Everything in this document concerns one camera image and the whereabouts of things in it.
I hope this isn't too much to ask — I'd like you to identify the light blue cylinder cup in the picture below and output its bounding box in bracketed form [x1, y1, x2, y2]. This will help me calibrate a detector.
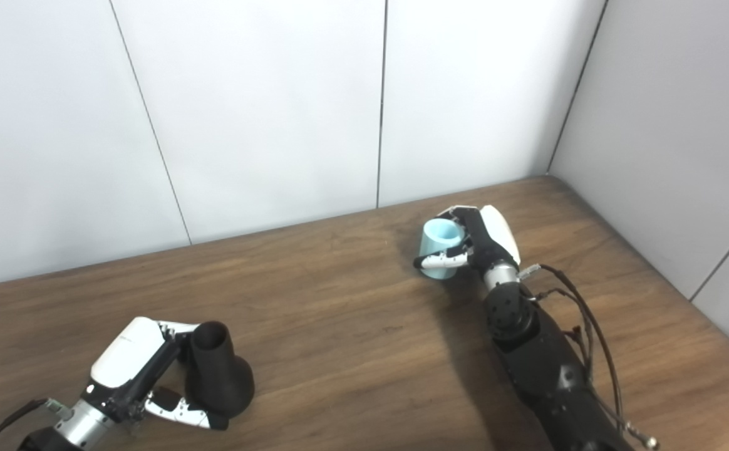
[418, 219, 467, 280]

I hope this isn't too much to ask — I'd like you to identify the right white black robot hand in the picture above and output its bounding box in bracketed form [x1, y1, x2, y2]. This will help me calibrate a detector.
[413, 205, 522, 281]

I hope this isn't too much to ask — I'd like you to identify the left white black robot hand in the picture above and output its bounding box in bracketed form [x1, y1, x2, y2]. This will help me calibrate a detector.
[85, 316, 230, 432]

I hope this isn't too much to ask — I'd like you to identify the black funnel-shaped nozzle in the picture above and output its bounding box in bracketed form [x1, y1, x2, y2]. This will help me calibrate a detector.
[185, 321, 256, 419]

